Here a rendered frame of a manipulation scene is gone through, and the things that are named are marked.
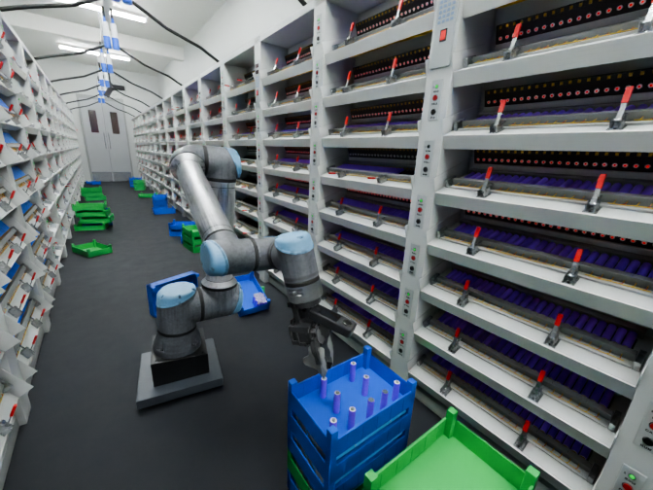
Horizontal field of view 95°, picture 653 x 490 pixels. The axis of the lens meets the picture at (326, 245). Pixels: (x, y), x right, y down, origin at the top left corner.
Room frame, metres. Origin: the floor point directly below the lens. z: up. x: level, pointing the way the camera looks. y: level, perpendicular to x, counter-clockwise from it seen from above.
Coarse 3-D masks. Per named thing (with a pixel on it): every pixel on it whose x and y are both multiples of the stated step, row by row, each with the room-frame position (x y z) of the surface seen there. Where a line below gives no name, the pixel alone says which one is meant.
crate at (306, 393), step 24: (360, 360) 0.83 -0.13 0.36; (312, 384) 0.72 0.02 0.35; (336, 384) 0.75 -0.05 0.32; (360, 384) 0.76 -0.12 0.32; (384, 384) 0.76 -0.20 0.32; (408, 384) 0.69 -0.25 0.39; (312, 408) 0.66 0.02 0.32; (360, 408) 0.67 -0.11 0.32; (384, 408) 0.62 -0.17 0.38; (312, 432) 0.58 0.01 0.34; (336, 432) 0.52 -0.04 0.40; (360, 432) 0.57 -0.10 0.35; (336, 456) 0.53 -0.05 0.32
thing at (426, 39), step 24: (528, 0) 1.11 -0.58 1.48; (552, 0) 1.05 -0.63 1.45; (576, 0) 1.00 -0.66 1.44; (384, 48) 1.58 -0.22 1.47; (408, 48) 1.47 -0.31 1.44; (312, 72) 2.05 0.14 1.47; (552, 72) 1.02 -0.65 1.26; (576, 72) 0.97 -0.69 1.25; (600, 72) 0.92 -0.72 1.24; (408, 96) 1.44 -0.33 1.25; (480, 168) 1.15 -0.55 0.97; (528, 288) 0.95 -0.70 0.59; (600, 312) 0.80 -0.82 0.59
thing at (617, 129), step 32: (512, 96) 1.06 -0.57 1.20; (544, 96) 0.99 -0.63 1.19; (576, 96) 0.93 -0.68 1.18; (608, 96) 0.87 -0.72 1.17; (640, 96) 0.82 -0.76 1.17; (448, 128) 1.07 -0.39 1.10; (480, 128) 1.01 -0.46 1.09; (512, 128) 0.93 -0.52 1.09; (544, 128) 0.86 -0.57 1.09; (576, 128) 0.80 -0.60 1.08; (608, 128) 0.73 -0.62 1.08; (640, 128) 0.70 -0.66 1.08
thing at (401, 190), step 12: (324, 168) 1.63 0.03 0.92; (324, 180) 1.59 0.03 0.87; (336, 180) 1.50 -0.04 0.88; (348, 180) 1.43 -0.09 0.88; (360, 180) 1.38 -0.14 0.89; (372, 180) 1.34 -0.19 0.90; (372, 192) 1.32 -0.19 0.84; (384, 192) 1.26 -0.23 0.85; (396, 192) 1.20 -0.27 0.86; (408, 192) 1.15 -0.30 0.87
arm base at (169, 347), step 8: (160, 336) 1.06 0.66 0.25; (168, 336) 1.05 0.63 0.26; (176, 336) 1.06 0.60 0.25; (184, 336) 1.07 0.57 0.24; (192, 336) 1.11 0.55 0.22; (200, 336) 1.16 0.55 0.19; (160, 344) 1.05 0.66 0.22; (168, 344) 1.04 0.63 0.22; (176, 344) 1.05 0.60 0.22; (184, 344) 1.06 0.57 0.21; (192, 344) 1.10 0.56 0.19; (200, 344) 1.14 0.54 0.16; (160, 352) 1.03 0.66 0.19; (168, 352) 1.03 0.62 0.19; (176, 352) 1.04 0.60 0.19; (184, 352) 1.05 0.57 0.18; (192, 352) 1.08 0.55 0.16
